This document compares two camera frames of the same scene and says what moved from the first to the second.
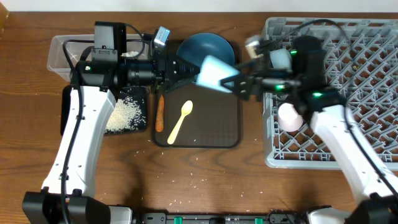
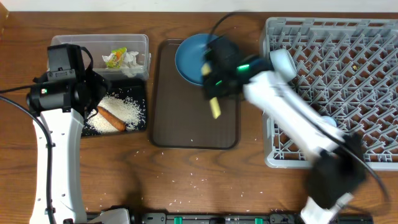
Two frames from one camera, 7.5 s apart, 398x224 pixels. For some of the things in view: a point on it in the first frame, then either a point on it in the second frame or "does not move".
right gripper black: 254,84 → 212,90
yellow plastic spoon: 186,109 → 206,70
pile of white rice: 126,115 does not move
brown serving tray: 216,119 does not move
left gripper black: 166,78 → 97,82
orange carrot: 160,114 → 113,119
